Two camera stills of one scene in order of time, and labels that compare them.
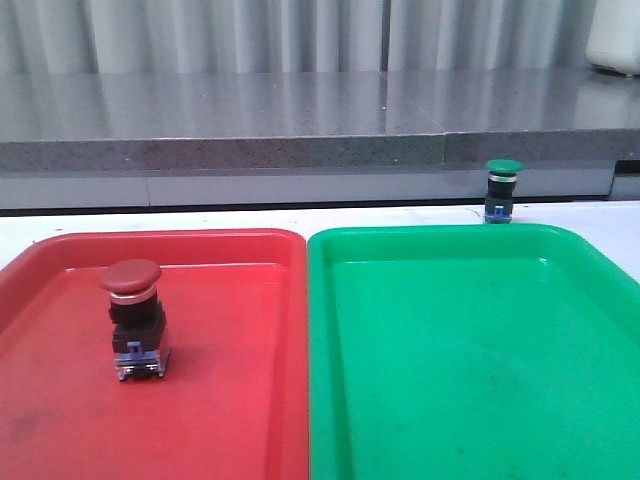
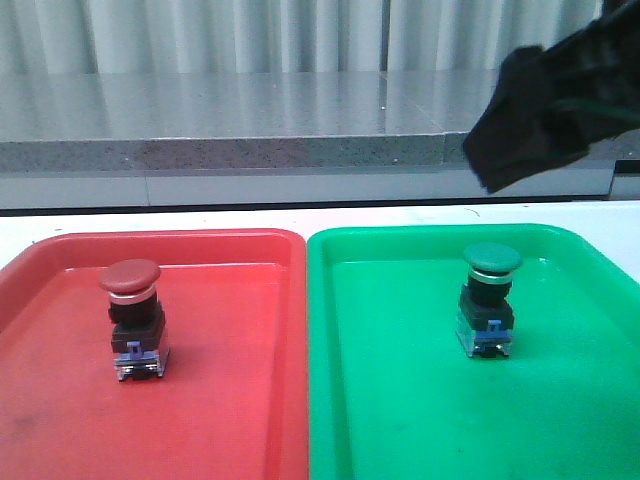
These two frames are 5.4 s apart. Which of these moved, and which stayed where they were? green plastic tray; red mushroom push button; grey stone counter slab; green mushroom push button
Moved: green mushroom push button
Stayed: green plastic tray; grey stone counter slab; red mushroom push button
